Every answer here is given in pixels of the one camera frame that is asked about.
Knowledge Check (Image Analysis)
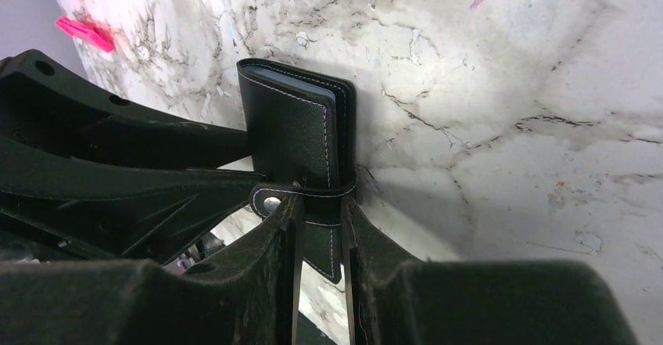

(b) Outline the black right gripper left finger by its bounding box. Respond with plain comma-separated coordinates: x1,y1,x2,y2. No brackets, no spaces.
1,196,304,344

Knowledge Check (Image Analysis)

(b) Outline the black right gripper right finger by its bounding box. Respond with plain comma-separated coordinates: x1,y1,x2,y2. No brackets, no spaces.
341,197,636,344

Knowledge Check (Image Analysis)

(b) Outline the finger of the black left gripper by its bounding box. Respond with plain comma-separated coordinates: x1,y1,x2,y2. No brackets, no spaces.
1,139,263,264
1,49,249,169

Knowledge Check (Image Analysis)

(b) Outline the black leather card holder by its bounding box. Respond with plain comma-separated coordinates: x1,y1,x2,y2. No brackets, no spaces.
237,58,357,283

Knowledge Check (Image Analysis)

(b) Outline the pink rectangular bar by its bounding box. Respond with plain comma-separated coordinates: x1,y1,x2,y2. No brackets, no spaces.
55,16,114,52

